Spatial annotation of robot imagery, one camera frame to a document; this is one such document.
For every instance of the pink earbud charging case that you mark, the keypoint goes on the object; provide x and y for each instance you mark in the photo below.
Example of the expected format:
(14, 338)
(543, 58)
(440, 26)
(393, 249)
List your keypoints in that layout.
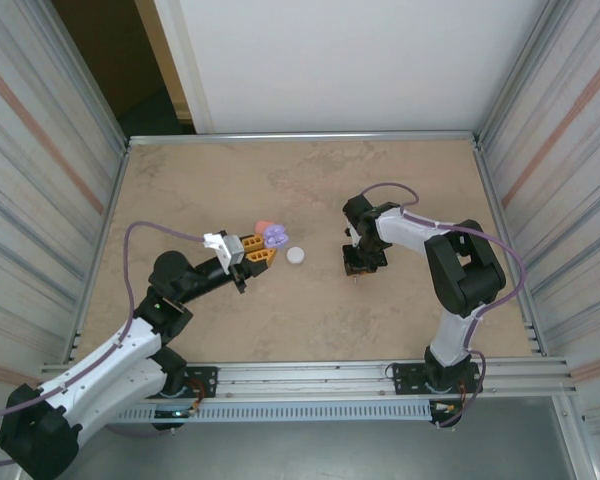
(262, 225)

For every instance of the purple earbud charging case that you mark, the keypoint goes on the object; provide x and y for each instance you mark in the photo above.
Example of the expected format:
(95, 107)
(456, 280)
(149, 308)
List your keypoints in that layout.
(275, 236)

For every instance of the white earbud charging case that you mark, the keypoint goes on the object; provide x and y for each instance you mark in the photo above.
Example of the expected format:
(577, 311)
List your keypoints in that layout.
(295, 256)

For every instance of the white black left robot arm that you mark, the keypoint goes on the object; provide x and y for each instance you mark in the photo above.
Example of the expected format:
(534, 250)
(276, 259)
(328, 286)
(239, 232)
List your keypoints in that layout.
(105, 370)

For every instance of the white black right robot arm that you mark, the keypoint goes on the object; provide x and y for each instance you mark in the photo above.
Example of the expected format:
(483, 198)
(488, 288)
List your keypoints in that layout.
(470, 270)

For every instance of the beige door jamb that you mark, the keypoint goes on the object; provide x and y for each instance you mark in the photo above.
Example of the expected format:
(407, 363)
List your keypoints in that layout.
(172, 65)

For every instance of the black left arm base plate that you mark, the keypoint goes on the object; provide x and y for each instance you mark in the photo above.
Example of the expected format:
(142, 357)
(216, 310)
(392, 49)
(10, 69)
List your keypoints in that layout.
(202, 380)

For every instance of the aluminium table frame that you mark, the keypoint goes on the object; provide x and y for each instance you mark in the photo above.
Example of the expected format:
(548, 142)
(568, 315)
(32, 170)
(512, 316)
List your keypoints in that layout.
(300, 137)

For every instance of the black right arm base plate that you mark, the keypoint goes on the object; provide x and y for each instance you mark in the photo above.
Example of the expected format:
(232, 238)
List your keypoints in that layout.
(407, 377)

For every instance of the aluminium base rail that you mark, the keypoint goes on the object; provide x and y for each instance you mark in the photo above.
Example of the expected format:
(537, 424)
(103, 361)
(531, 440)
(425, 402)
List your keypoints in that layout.
(300, 380)

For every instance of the aluminium corner post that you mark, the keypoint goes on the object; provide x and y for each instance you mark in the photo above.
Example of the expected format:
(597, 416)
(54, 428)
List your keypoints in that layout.
(520, 75)
(82, 75)

